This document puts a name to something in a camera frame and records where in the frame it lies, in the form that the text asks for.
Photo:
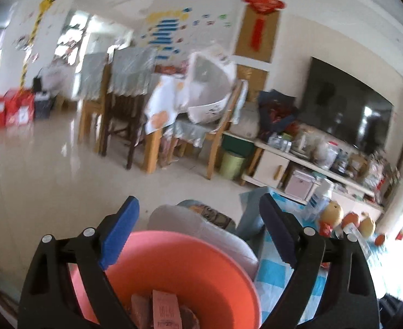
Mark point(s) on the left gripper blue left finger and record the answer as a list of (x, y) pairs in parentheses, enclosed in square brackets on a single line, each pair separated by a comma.
[(115, 229)]

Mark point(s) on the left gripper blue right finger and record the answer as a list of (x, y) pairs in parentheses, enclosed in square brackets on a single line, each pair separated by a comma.
[(281, 228)]

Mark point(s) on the white blue printed package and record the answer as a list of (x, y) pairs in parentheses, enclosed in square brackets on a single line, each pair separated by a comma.
[(166, 310)]

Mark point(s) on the pink plastic trash bin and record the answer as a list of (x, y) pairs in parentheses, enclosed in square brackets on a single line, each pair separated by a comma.
[(205, 279)]

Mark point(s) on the blue cushion chair back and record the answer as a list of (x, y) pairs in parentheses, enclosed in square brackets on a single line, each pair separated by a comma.
[(251, 224)]

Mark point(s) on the white milk bottle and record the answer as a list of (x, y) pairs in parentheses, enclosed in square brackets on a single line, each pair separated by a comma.
[(319, 200)]

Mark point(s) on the yellow pear left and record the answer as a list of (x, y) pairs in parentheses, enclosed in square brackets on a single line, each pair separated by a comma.
[(332, 215)]

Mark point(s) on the yellow pear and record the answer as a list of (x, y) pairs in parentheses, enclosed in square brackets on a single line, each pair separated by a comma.
[(332, 215), (367, 226)]

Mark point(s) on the white tv cabinet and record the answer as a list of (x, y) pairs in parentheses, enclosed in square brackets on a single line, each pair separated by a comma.
[(297, 179)]

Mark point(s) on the red apple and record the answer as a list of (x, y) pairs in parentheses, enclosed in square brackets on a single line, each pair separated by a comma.
[(352, 218)]

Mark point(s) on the green waste bin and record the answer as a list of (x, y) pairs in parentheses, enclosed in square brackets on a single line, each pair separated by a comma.
[(231, 165)]

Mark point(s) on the yellow pear right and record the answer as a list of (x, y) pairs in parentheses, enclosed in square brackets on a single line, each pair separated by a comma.
[(367, 226)]

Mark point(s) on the small orange tangerine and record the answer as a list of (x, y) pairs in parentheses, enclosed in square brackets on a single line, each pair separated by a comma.
[(380, 239)]

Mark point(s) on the wooden chair light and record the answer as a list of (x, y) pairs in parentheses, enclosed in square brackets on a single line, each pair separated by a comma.
[(186, 132)]

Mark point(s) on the blue white checkered tablecloth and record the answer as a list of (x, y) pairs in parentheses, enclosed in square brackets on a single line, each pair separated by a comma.
[(339, 281)]

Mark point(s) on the dark flower bouquet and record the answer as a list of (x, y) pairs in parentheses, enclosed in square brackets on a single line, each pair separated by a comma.
[(277, 111)]

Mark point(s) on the black flat television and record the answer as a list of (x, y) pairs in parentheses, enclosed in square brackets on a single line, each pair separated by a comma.
[(339, 104)]

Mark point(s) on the white floral dining tablecloth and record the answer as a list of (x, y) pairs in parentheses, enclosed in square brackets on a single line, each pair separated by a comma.
[(167, 98)]

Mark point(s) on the red gift boxes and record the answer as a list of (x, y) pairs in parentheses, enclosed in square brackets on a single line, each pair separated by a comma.
[(16, 108)]

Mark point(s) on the dark wooden chair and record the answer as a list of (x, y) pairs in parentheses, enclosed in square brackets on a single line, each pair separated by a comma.
[(131, 72)]

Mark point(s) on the white mesh food cover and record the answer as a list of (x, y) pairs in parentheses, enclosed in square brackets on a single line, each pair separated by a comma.
[(211, 75)]

